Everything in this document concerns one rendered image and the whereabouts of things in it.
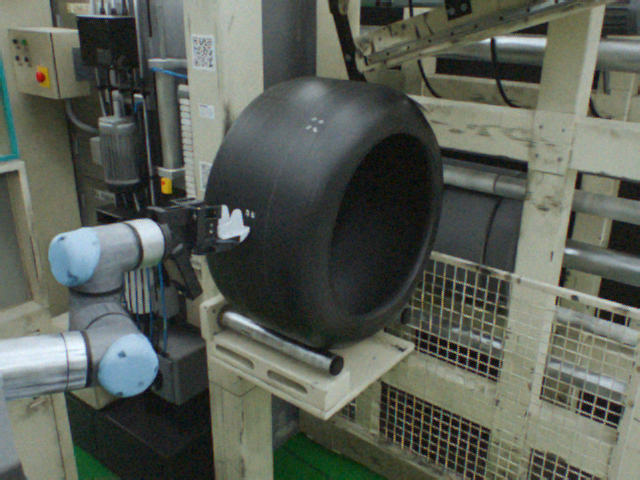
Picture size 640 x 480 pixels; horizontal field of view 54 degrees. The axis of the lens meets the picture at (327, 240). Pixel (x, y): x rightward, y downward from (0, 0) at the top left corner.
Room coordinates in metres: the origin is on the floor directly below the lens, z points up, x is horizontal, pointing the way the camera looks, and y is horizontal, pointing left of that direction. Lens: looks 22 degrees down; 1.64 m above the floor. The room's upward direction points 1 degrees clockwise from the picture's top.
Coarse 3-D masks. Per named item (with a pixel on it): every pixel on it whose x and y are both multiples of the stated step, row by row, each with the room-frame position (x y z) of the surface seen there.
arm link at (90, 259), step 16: (112, 224) 0.86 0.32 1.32; (128, 224) 0.87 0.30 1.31; (64, 240) 0.79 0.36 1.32; (80, 240) 0.79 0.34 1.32; (96, 240) 0.80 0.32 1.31; (112, 240) 0.82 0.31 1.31; (128, 240) 0.84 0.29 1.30; (48, 256) 0.80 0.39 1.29; (64, 256) 0.78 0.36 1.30; (80, 256) 0.78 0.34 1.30; (96, 256) 0.79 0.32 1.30; (112, 256) 0.81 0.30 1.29; (128, 256) 0.83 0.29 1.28; (64, 272) 0.78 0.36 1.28; (80, 272) 0.77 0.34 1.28; (96, 272) 0.79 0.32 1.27; (112, 272) 0.81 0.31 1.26; (80, 288) 0.79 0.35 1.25; (96, 288) 0.79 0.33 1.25; (112, 288) 0.81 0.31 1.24
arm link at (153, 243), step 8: (136, 224) 0.87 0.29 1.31; (144, 224) 0.88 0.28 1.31; (152, 224) 0.89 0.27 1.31; (144, 232) 0.87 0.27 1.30; (152, 232) 0.87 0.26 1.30; (160, 232) 0.89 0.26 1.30; (144, 240) 0.86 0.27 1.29; (152, 240) 0.87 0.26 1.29; (160, 240) 0.88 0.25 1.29; (144, 248) 0.85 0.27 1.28; (152, 248) 0.86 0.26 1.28; (160, 248) 0.87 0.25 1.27; (144, 256) 0.85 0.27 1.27; (152, 256) 0.86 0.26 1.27; (160, 256) 0.87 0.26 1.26; (144, 264) 0.86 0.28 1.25; (152, 264) 0.87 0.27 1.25
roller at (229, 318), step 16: (224, 320) 1.31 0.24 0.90; (240, 320) 1.29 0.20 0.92; (256, 336) 1.25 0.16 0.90; (272, 336) 1.22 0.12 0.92; (288, 336) 1.21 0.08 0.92; (288, 352) 1.19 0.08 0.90; (304, 352) 1.16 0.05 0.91; (320, 352) 1.15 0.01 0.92; (320, 368) 1.13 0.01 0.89; (336, 368) 1.12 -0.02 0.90
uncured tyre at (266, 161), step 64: (256, 128) 1.19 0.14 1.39; (384, 128) 1.20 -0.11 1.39; (256, 192) 1.09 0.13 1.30; (320, 192) 1.06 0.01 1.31; (384, 192) 1.55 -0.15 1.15; (256, 256) 1.06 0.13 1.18; (320, 256) 1.05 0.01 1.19; (384, 256) 1.47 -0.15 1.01; (256, 320) 1.17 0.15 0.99; (320, 320) 1.06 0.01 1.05; (384, 320) 1.23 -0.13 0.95
